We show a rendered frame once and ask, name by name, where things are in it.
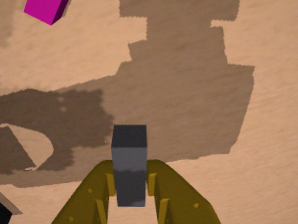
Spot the magenta rectangular block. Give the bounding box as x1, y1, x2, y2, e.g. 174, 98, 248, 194
24, 0, 69, 25

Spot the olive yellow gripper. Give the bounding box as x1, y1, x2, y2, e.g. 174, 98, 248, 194
51, 159, 221, 224

